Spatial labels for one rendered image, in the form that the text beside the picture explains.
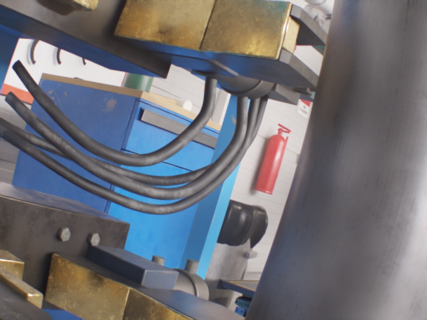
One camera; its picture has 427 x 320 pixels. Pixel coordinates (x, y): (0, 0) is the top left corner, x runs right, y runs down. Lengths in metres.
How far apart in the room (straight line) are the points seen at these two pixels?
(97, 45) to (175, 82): 3.31
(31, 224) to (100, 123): 1.28
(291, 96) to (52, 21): 0.64
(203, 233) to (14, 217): 0.94
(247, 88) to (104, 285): 0.50
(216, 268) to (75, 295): 2.10
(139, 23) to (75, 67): 2.51
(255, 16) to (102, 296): 0.49
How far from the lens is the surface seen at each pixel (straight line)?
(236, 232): 3.05
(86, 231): 1.12
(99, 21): 1.03
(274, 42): 0.88
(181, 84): 4.40
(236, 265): 3.15
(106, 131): 2.22
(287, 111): 5.84
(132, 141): 2.17
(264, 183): 5.44
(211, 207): 1.82
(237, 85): 1.23
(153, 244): 2.43
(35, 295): 0.71
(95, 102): 2.29
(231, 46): 0.93
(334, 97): 0.57
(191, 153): 2.47
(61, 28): 0.97
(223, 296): 3.18
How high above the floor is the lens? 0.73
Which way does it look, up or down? 2 degrees up
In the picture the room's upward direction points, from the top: 17 degrees clockwise
